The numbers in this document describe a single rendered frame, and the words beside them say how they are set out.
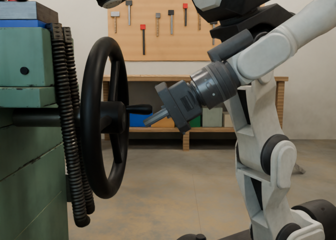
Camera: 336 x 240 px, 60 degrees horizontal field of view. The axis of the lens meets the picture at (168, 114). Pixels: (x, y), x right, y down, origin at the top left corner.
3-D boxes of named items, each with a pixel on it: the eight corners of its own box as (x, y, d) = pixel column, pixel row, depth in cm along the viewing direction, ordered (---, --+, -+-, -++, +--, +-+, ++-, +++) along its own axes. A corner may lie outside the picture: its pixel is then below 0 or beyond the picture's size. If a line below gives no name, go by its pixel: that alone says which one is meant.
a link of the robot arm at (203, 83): (183, 131, 70) (226, 107, 69) (182, 137, 60) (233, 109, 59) (156, 86, 70) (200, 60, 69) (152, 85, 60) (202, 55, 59)
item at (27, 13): (38, 27, 44) (36, -11, 44) (-33, 27, 45) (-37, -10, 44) (69, 37, 57) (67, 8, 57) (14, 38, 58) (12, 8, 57)
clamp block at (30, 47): (44, 87, 44) (40, 26, 43) (-44, 87, 45) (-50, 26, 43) (76, 83, 59) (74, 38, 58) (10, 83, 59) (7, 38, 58)
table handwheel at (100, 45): (109, 233, 42) (102, 24, 37) (-29, 232, 42) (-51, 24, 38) (135, 167, 70) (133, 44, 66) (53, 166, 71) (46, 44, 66)
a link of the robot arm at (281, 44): (240, 85, 67) (291, 51, 65) (249, 85, 58) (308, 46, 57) (225, 61, 66) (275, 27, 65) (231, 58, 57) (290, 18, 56)
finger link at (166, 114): (143, 124, 64) (168, 110, 63) (145, 123, 67) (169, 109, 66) (147, 131, 64) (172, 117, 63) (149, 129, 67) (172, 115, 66)
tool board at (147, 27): (262, 60, 376) (266, -13, 363) (108, 60, 378) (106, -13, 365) (261, 60, 380) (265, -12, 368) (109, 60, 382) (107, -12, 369)
